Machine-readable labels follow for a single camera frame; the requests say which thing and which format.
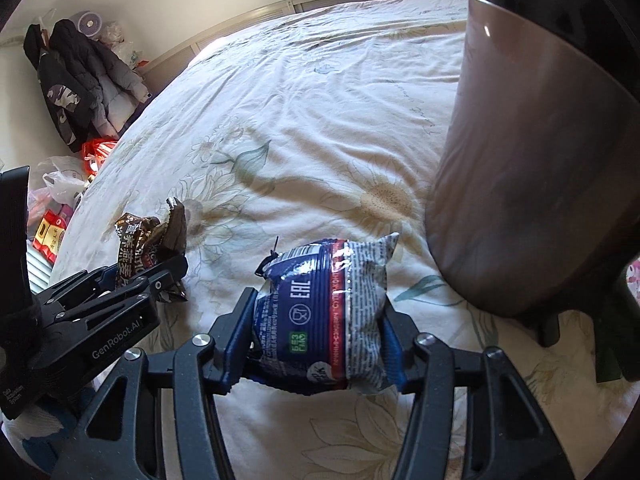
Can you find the floral quilt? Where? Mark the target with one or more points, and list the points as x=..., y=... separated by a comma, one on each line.
x=300, y=110

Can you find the pink character snack packet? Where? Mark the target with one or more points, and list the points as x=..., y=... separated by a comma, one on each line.
x=635, y=280

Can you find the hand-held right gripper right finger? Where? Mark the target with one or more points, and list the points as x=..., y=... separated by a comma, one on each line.
x=405, y=360

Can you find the blue and white snack packet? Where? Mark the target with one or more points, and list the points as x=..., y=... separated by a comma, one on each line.
x=325, y=320

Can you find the red and yellow snack box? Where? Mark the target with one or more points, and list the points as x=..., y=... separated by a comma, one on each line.
x=50, y=237

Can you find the purple fan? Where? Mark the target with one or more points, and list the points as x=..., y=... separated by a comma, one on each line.
x=89, y=25

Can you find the red plastic bag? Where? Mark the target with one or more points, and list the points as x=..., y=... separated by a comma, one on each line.
x=97, y=152

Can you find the black and brown chair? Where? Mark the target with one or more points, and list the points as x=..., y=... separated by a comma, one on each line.
x=525, y=160

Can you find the brown snack packet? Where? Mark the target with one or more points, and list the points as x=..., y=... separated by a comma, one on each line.
x=145, y=240

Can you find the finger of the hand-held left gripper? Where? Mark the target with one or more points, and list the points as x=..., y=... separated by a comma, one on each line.
x=100, y=305
x=80, y=282

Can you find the camouflage jacket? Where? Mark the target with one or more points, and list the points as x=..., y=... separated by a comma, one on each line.
x=65, y=105

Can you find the person's left hand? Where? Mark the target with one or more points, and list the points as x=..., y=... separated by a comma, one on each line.
x=50, y=417

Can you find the black puffer jacket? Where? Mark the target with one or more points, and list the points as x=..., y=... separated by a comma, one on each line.
x=95, y=75

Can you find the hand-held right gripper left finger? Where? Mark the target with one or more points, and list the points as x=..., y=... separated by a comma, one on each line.
x=240, y=330

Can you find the clear plastic bags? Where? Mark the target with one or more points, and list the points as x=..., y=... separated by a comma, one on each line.
x=122, y=42

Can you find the white plastic bag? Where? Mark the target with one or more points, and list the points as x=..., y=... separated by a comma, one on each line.
x=62, y=180

